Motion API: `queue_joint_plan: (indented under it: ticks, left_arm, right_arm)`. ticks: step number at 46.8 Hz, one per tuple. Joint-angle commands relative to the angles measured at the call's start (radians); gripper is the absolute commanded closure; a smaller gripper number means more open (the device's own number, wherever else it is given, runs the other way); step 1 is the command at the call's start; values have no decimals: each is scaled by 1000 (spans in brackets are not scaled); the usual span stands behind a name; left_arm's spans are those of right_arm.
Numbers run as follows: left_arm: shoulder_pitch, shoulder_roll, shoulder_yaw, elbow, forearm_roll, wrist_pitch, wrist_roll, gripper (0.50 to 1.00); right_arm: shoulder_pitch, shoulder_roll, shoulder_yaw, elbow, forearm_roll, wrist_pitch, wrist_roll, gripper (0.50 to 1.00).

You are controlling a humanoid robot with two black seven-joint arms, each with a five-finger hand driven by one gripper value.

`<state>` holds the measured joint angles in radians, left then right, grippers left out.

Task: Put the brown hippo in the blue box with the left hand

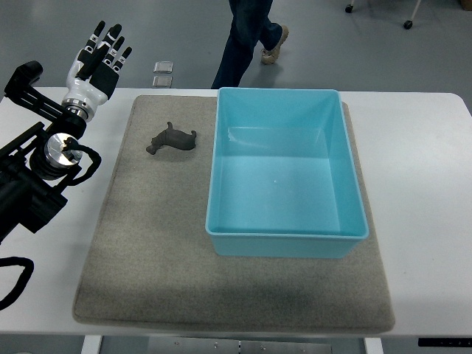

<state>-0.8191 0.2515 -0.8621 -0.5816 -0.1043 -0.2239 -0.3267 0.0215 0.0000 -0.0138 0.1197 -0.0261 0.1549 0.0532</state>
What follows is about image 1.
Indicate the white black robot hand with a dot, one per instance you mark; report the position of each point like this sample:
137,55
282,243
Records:
94,74

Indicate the brown hippo toy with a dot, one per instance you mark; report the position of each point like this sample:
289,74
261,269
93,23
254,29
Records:
173,138

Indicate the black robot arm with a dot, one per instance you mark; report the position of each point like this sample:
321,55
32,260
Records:
39,164

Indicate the blue plastic box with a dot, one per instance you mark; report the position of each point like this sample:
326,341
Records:
283,179

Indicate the lower floor outlet plate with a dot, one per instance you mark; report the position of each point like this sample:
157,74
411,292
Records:
162,82

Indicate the floor outlet plate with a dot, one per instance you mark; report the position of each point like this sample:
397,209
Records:
163,66
162,82

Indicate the upper floor outlet plate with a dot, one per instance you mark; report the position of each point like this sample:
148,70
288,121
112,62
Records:
163,66

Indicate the person in dark jeans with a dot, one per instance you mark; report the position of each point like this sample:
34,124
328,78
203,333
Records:
250,25

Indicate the grey felt mat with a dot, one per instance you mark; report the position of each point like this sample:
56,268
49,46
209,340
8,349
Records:
152,264

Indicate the cart caster wheel right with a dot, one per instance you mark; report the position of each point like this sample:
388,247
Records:
407,25

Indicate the black table control panel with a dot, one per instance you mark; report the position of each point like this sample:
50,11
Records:
445,342

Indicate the metal table frame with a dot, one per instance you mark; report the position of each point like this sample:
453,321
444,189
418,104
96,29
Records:
94,344

